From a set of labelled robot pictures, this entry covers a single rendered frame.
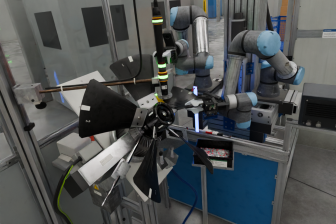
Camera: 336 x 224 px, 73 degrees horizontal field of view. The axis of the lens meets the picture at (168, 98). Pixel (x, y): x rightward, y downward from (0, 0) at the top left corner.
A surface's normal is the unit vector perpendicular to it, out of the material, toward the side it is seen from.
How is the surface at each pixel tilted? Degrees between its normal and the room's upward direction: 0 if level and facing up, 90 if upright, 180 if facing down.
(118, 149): 50
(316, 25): 90
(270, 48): 85
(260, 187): 90
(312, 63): 90
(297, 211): 0
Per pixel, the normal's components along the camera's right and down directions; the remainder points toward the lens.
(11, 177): 0.86, 0.13
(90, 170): 0.60, -0.49
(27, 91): 0.07, 0.38
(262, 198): -0.51, 0.37
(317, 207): -0.09, -0.92
